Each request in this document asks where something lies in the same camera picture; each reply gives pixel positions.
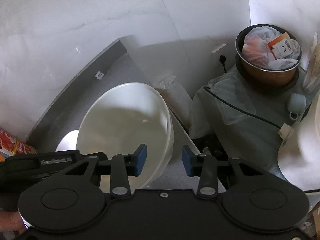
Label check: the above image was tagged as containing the person's left hand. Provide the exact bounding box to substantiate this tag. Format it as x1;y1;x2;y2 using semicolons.
0;210;25;232

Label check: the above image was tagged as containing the red snack package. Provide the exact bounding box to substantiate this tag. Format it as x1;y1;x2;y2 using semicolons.
0;128;36;161

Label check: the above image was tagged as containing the brown pot with bags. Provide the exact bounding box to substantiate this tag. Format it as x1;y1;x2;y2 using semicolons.
235;24;302;87

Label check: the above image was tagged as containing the white plate Sweet print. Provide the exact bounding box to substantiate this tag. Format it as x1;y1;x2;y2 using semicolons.
56;130;79;152

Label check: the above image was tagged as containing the white ceramic bowl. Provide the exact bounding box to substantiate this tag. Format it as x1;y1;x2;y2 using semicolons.
76;82;174;190

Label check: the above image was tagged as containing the small white clip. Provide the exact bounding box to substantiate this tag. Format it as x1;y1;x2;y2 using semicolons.
95;71;104;80

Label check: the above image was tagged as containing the black power cable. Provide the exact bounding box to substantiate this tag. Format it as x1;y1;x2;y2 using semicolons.
203;55;288;129

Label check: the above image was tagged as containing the grey cloth cover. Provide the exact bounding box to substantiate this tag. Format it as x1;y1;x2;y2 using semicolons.
189;67;313;178

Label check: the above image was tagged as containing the pale blue mug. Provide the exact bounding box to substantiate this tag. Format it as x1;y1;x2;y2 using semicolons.
287;93;306;121

